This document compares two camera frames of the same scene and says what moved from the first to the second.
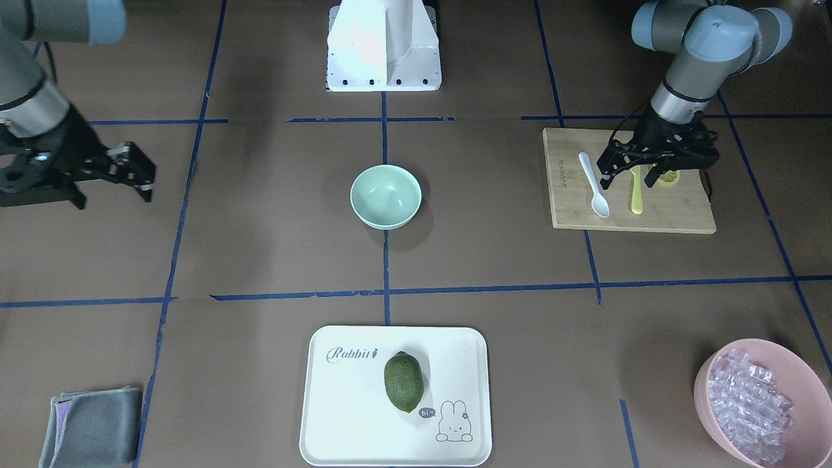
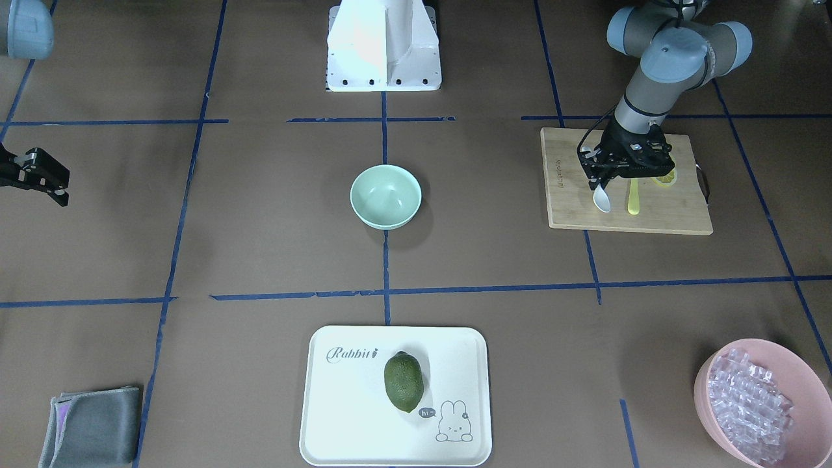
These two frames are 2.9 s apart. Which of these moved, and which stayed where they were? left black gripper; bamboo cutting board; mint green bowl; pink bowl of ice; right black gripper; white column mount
Moved: right black gripper; left black gripper
Stayed: pink bowl of ice; bamboo cutting board; mint green bowl; white column mount
